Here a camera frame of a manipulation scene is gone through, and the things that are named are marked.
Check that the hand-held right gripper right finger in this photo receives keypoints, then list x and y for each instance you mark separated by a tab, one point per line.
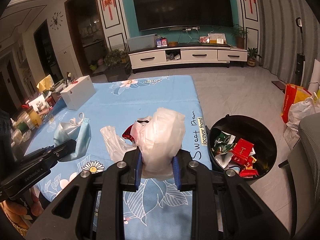
177	172

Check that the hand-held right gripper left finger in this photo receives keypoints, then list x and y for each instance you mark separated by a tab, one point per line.
137	172

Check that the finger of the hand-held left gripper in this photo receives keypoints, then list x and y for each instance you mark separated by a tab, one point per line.
65	150

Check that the blue face mask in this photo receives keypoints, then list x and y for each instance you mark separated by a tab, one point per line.
80	140

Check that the red cigarette box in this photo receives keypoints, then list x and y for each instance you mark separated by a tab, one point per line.
241	150

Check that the red snack wrapper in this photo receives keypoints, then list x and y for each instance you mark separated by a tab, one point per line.
247	171

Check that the black trash bin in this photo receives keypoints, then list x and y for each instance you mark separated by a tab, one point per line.
265	140

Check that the person's left forearm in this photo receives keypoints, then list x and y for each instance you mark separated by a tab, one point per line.
12	223

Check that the person's left hand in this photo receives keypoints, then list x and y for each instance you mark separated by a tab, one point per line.
36	205

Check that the dark red wrapper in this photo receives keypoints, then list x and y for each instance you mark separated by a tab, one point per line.
128	133

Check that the clear plastic bag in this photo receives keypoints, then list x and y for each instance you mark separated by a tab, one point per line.
112	140

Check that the white storage box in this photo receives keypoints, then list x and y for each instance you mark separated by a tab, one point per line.
77	95

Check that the yellow cloth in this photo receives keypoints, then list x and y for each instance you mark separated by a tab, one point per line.
45	82

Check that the blue floral tablecloth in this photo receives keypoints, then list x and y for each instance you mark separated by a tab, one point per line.
150	97

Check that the black plant stand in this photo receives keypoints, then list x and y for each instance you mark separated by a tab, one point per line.
117	73

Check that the bushy green plant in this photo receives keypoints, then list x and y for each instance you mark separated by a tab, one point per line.
115	57

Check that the white television cabinet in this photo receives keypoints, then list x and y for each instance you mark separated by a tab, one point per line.
197	54

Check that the clear storage bin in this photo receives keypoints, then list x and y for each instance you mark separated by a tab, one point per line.
141	42

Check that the small potted plant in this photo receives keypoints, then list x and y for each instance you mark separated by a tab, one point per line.
252	61

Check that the orange shopping bag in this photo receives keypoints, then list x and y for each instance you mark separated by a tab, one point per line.
290	100

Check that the brown floor mat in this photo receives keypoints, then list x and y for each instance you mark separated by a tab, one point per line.
278	83

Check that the grey chair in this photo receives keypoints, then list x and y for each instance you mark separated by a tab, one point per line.
307	135

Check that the white desk calendar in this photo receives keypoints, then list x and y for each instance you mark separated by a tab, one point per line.
216	38

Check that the large white plastic bag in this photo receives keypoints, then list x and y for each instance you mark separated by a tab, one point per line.
302	110

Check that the tall potted plant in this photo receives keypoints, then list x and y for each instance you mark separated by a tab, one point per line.
240	42

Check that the white paper roll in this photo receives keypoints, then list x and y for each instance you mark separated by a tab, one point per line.
313	87

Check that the upright vacuum cleaner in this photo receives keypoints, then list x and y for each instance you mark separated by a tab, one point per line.
300	67

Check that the black television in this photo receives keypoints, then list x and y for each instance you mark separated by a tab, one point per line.
182	7

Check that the black wall clock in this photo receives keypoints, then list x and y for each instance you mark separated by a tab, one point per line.
56	20

